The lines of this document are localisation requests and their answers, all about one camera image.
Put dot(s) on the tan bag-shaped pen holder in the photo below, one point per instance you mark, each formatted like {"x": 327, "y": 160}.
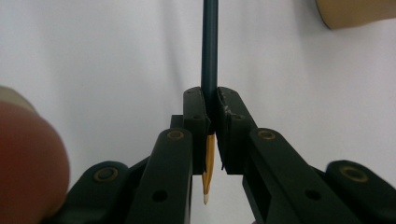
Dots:
{"x": 355, "y": 12}

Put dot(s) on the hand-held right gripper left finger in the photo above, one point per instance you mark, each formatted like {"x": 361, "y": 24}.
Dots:
{"x": 196, "y": 130}

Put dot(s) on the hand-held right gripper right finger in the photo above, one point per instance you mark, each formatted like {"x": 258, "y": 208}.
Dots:
{"x": 233, "y": 140}

